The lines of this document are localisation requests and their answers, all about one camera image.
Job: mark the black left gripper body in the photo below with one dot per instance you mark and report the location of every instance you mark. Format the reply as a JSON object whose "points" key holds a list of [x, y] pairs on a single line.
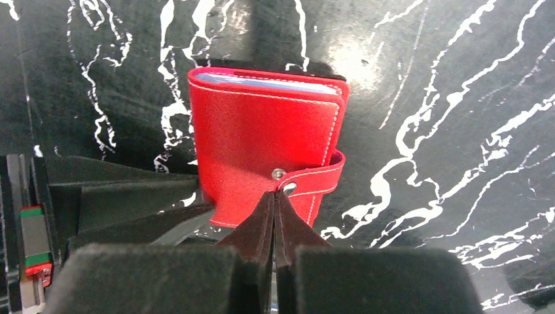
{"points": [[29, 242]]}

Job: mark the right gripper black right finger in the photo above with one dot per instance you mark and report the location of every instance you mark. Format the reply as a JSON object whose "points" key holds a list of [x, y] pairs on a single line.
{"points": [[291, 232]]}

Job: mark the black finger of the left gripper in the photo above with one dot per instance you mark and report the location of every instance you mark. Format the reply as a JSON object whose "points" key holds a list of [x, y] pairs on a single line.
{"points": [[172, 227], [88, 193]]}

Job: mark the red leather card holder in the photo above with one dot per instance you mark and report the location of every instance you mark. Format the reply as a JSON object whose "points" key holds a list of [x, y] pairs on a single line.
{"points": [[258, 131]]}

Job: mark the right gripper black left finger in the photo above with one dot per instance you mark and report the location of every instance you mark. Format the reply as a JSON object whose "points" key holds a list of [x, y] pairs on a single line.
{"points": [[253, 237]]}

